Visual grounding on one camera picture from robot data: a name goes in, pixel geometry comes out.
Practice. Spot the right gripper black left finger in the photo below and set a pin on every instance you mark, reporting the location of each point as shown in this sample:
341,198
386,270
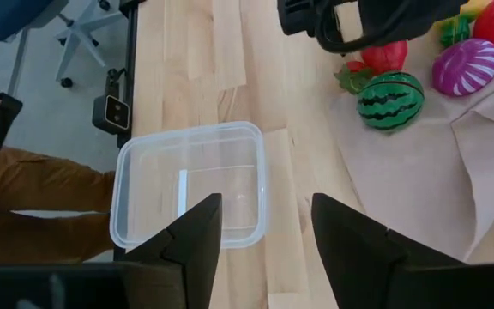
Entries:
191,249

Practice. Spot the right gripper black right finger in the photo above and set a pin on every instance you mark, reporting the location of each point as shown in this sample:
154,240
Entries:
358,257

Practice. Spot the yellow toy fruit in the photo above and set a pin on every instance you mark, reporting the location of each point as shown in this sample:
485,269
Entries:
476,7

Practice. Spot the red toy strawberry green leaves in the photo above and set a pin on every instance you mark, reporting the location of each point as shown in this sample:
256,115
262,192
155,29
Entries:
352,77

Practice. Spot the purple white toy cabbage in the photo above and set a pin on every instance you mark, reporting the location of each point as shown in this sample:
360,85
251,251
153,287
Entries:
465,66

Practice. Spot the green striped toy watermelon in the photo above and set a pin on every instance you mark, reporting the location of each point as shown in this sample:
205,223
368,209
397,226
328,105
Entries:
390,101

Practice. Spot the clear plastic tupperware container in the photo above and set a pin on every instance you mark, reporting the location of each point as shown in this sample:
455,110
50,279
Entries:
152,171

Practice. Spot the red toy pepper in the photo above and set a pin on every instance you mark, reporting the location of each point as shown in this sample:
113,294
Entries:
384,56

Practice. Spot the green toy pepper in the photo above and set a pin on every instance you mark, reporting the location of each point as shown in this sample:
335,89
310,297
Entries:
455,31

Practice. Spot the beige cloth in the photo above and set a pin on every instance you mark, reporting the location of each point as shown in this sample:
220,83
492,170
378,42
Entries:
423,180

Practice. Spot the person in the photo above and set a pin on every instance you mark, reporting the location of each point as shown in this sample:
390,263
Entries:
32,201

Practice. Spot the blue office chair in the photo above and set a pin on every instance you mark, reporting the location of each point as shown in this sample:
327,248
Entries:
11,17

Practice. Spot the grey table-level camera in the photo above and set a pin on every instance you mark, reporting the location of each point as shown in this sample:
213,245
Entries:
112,112

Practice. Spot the black table frame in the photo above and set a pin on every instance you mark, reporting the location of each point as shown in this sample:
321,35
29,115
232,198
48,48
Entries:
129,47

